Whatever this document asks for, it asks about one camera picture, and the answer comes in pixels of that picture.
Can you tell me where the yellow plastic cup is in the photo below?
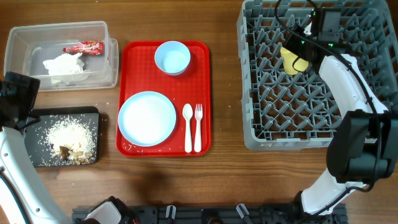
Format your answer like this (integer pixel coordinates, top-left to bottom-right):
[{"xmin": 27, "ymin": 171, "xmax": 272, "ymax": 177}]
[{"xmin": 280, "ymin": 47, "xmax": 309, "ymax": 75}]

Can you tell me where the white napkin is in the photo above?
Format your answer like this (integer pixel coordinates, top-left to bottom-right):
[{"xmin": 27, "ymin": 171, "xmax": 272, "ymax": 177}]
[{"xmin": 42, "ymin": 53, "xmax": 90, "ymax": 85}]

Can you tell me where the food scraps and rice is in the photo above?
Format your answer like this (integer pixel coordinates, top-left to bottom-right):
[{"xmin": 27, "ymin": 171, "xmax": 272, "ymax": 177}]
[{"xmin": 34, "ymin": 114, "xmax": 98, "ymax": 166}]

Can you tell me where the red snack wrapper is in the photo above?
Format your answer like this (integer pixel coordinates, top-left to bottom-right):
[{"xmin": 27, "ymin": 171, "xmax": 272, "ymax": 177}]
[{"xmin": 63, "ymin": 41, "xmax": 104, "ymax": 55}]

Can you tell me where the large light blue plate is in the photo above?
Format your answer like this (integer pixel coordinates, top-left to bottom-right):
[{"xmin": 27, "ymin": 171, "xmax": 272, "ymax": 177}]
[{"xmin": 118, "ymin": 91, "xmax": 177, "ymax": 147}]

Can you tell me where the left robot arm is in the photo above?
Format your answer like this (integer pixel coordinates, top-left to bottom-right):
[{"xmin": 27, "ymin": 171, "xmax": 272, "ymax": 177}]
[{"xmin": 1, "ymin": 72, "xmax": 73, "ymax": 223}]

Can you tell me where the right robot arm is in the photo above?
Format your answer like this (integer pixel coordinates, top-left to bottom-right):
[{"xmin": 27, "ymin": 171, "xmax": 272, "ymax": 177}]
[{"xmin": 281, "ymin": 7, "xmax": 397, "ymax": 221}]

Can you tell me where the black food waste tray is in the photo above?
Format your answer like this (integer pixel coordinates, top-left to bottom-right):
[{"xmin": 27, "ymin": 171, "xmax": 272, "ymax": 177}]
[{"xmin": 23, "ymin": 106, "xmax": 102, "ymax": 168}]

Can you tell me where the clear plastic waste bin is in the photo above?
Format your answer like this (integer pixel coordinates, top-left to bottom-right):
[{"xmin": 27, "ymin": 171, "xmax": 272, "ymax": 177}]
[{"xmin": 4, "ymin": 21, "xmax": 119, "ymax": 91}]

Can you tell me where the grey dishwasher rack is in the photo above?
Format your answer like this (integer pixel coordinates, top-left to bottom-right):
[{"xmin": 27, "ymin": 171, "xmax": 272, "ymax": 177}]
[{"xmin": 237, "ymin": 0, "xmax": 397, "ymax": 151}]

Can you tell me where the red serving tray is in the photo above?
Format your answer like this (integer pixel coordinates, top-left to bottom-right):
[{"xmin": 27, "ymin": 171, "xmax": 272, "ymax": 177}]
[{"xmin": 116, "ymin": 40, "xmax": 211, "ymax": 157}]

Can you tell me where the white plastic fork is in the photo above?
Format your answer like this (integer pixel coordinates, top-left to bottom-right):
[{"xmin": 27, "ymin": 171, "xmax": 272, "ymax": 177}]
[{"xmin": 194, "ymin": 104, "xmax": 203, "ymax": 152}]

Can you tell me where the small light blue bowl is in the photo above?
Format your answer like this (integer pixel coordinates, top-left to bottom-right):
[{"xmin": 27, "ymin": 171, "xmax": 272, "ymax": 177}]
[{"xmin": 154, "ymin": 41, "xmax": 191, "ymax": 76}]

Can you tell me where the white plastic spoon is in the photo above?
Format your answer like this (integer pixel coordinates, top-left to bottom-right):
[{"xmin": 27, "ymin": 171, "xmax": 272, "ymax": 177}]
[{"xmin": 182, "ymin": 103, "xmax": 193, "ymax": 153}]

